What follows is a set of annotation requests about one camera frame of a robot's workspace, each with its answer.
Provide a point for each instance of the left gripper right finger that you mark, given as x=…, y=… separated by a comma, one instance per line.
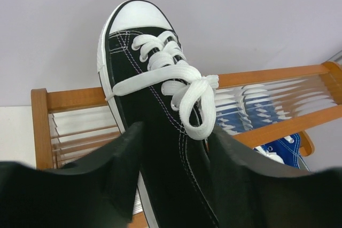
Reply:
x=272, y=188

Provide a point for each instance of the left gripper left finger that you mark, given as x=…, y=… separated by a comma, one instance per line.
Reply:
x=97, y=190

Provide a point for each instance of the blue sneaker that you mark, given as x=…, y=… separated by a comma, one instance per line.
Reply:
x=231, y=113
x=286, y=150

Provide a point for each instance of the black sneaker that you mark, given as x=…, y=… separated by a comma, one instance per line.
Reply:
x=146, y=78

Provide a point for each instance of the orange wooden shoe shelf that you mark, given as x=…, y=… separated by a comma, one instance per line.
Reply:
x=135, y=107

